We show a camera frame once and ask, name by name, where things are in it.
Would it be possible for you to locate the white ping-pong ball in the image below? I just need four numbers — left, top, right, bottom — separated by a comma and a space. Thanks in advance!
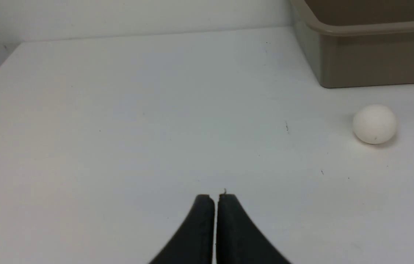
352, 104, 398, 145

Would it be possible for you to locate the tan plastic bin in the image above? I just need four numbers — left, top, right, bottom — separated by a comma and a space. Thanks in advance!
291, 0, 414, 88

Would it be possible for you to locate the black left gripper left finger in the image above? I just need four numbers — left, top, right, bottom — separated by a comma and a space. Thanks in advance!
150, 194, 215, 264

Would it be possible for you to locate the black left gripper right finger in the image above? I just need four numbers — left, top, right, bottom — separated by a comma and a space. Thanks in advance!
217, 194, 290, 264

